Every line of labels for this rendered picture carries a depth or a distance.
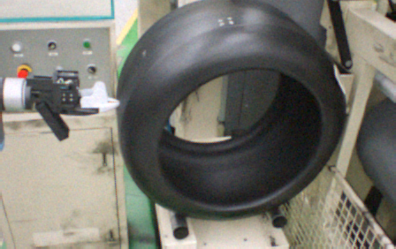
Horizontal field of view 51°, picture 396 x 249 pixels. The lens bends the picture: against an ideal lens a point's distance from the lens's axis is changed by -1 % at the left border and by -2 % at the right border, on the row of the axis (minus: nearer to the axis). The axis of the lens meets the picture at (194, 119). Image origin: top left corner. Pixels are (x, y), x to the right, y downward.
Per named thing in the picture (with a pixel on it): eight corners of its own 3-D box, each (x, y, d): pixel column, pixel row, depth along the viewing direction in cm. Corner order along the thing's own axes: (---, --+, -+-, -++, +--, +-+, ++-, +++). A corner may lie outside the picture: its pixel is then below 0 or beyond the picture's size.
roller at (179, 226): (162, 164, 143) (156, 155, 141) (173, 158, 143) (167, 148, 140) (178, 243, 114) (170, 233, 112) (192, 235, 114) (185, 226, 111)
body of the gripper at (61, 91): (79, 85, 93) (22, 82, 91) (79, 117, 98) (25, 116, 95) (81, 70, 100) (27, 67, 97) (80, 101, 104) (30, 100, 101)
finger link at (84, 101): (121, 92, 97) (79, 90, 95) (119, 114, 100) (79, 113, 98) (120, 86, 99) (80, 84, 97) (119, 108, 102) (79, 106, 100)
